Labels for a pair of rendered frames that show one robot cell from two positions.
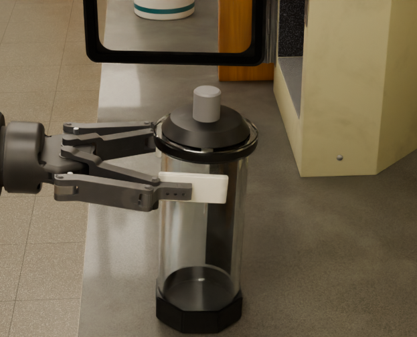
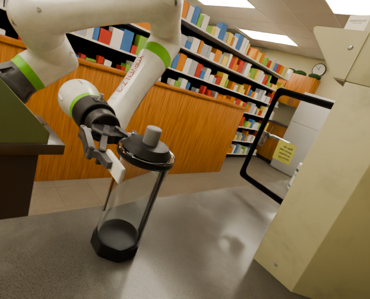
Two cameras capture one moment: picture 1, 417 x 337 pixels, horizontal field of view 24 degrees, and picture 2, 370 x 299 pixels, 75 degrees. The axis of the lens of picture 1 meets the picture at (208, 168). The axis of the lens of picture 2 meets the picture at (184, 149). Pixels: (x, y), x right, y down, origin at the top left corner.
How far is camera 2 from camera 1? 80 cm
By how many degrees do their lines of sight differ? 44
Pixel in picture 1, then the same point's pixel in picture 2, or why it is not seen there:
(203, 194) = (114, 171)
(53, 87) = not seen: hidden behind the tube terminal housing
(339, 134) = (281, 251)
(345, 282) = not seen: outside the picture
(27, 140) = (98, 113)
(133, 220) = (168, 209)
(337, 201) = (250, 279)
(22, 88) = not seen: hidden behind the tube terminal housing
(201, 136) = (129, 142)
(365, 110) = (301, 250)
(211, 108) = (147, 135)
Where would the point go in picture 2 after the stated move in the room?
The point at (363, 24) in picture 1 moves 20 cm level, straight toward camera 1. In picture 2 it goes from (323, 200) to (262, 198)
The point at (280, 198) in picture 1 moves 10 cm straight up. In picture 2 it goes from (228, 254) to (244, 221)
